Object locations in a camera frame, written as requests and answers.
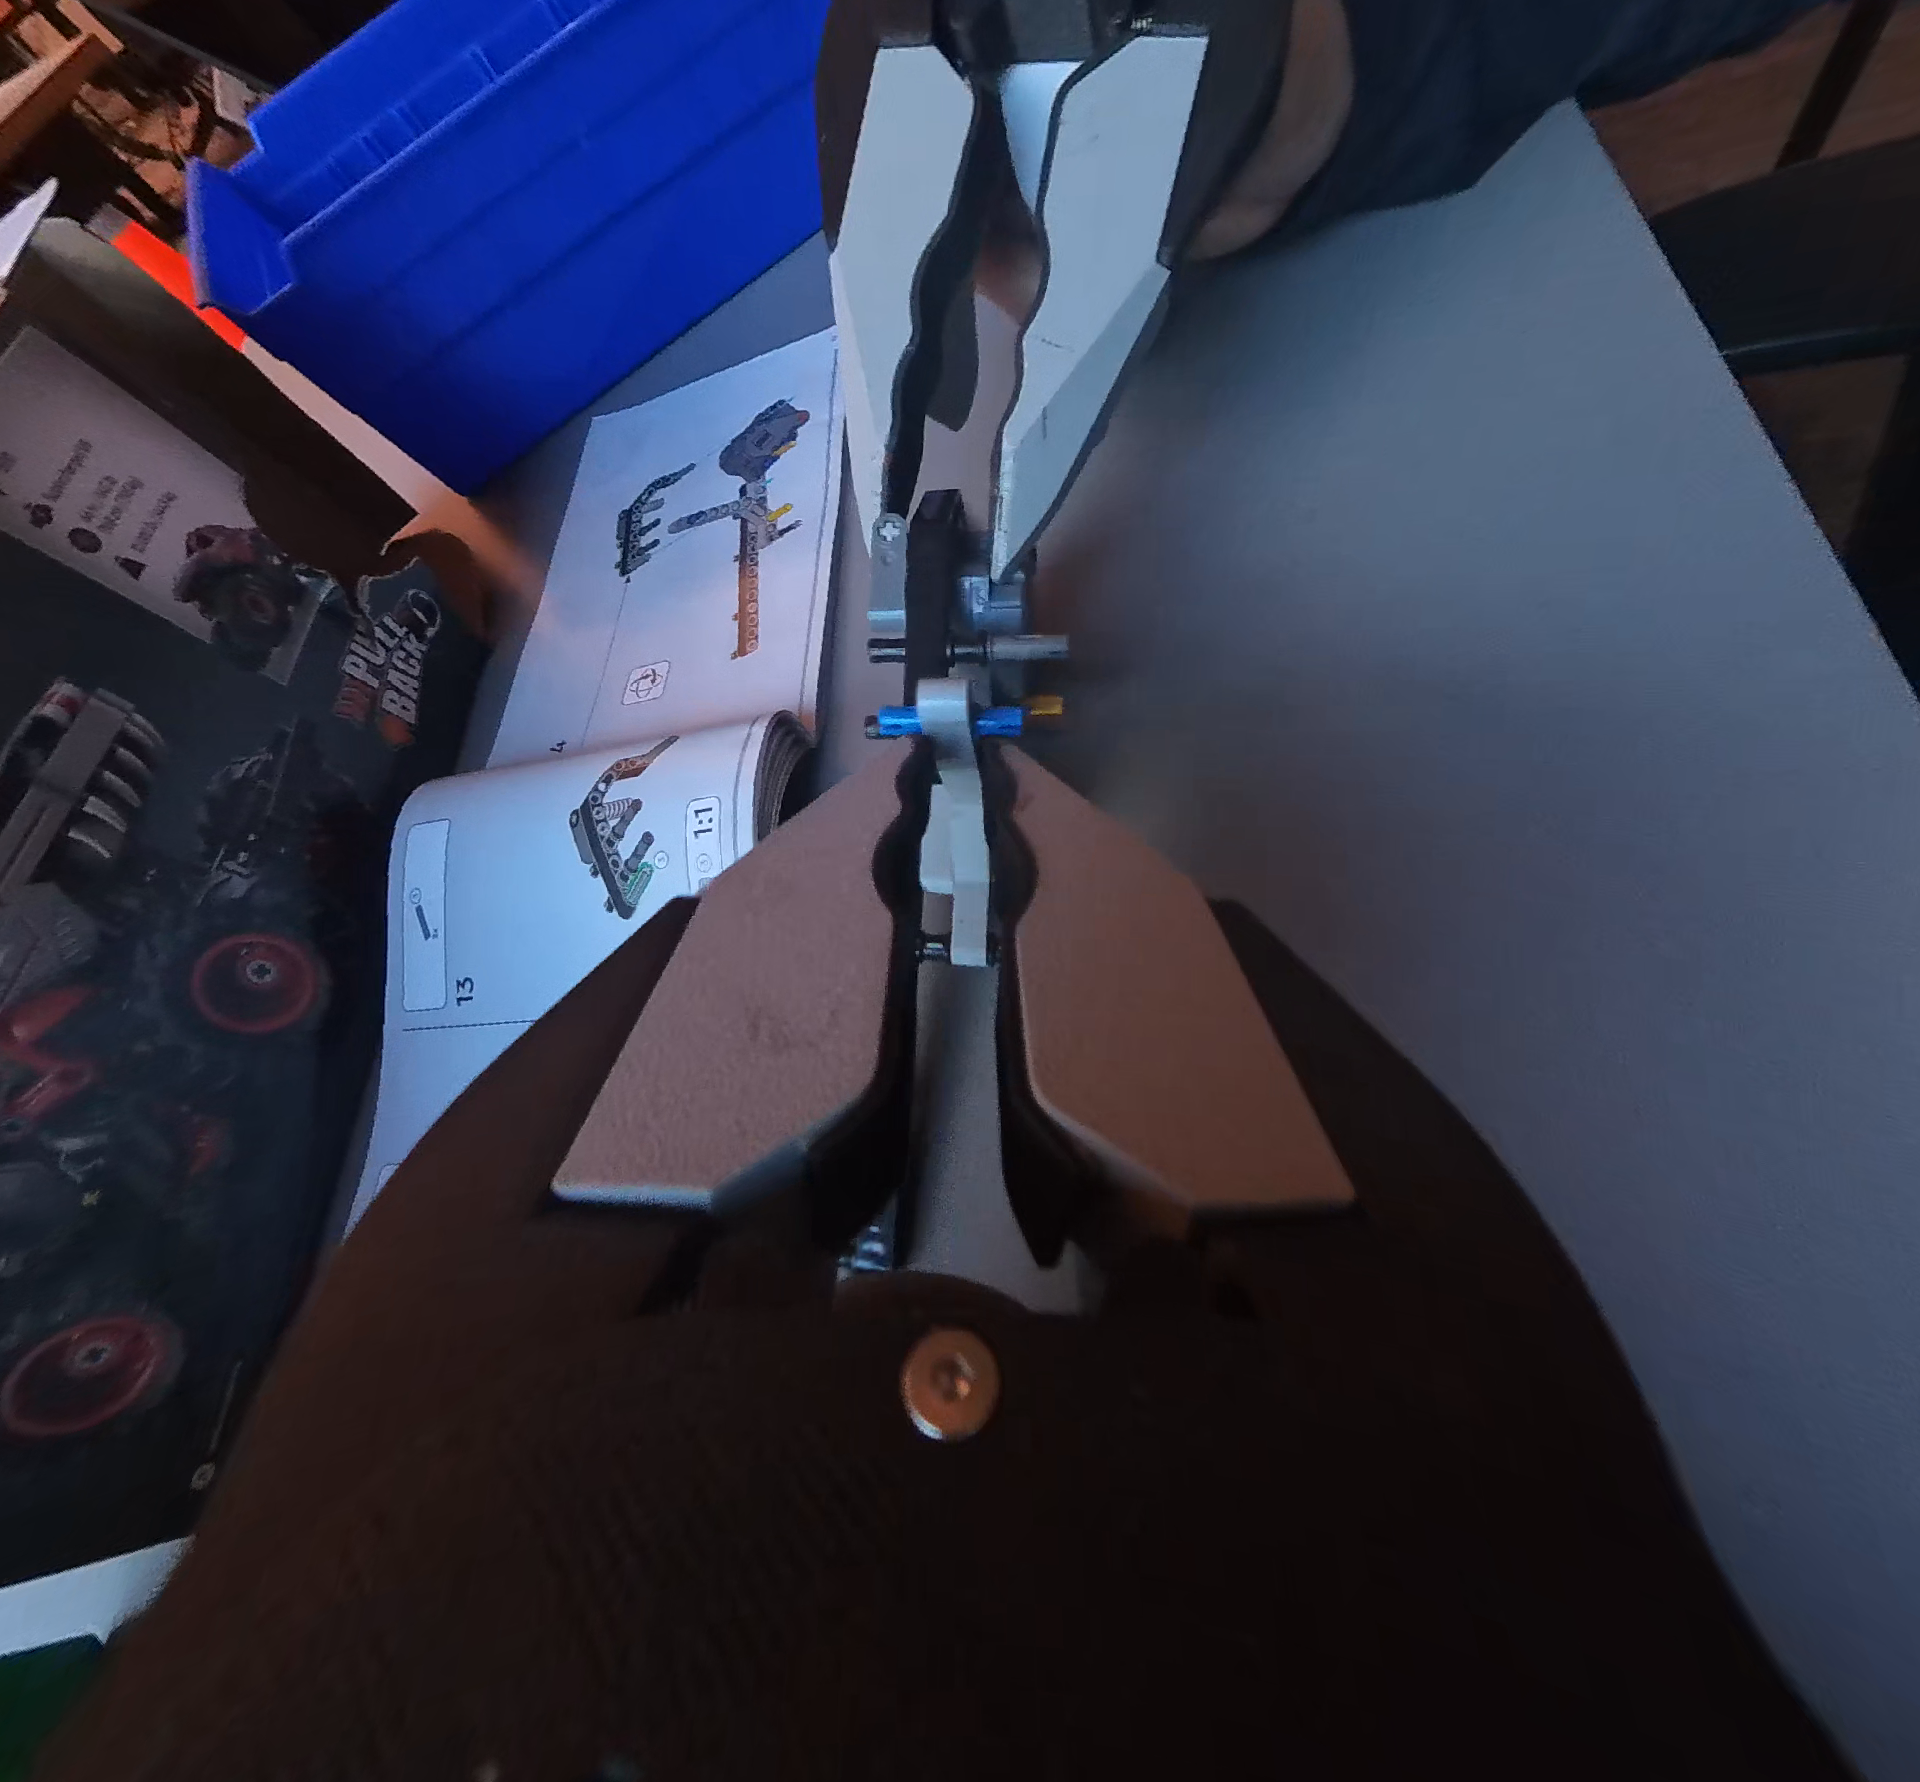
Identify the lego instruction booklet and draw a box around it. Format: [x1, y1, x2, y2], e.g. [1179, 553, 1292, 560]
[338, 326, 845, 1236]

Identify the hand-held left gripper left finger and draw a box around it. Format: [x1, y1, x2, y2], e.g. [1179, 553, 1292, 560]
[551, 739, 925, 1250]

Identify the person's right hand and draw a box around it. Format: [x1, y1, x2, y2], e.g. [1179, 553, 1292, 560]
[1199, 0, 1359, 266]

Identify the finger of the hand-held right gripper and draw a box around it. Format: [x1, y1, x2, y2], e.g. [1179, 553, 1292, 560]
[983, 25, 1216, 580]
[828, 43, 992, 569]

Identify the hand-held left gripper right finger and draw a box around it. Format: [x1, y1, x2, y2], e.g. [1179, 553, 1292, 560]
[983, 743, 1359, 1270]

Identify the blue plastic bin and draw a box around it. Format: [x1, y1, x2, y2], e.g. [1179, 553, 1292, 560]
[188, 0, 879, 493]

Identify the grey and black lego assembly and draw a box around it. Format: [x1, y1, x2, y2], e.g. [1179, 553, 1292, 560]
[864, 488, 1075, 975]

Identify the black chair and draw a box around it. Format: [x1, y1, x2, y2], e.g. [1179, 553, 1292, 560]
[1642, 0, 1920, 643]

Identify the dark lego box truck picture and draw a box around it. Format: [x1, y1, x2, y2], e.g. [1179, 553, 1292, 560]
[0, 313, 506, 1588]

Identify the person's right forearm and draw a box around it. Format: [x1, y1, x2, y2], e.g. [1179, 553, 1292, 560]
[1290, 0, 1920, 246]

